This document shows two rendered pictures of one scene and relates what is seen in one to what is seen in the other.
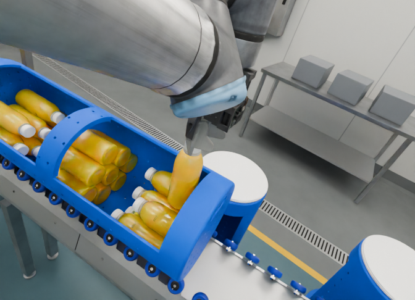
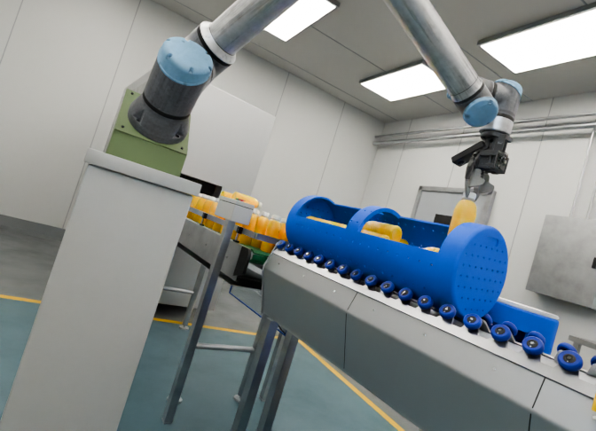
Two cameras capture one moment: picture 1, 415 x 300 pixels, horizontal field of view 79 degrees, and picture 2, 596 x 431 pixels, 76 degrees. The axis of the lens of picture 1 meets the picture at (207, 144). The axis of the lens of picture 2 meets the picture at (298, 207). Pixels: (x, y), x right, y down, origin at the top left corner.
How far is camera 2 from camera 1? 104 cm
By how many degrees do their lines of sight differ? 51
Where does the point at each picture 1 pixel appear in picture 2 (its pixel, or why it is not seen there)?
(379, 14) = not seen: outside the picture
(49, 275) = not seen: outside the picture
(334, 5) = not seen: outside the picture
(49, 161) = (358, 221)
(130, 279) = (399, 322)
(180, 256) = (457, 247)
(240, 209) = (521, 317)
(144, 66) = (461, 74)
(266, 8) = (511, 103)
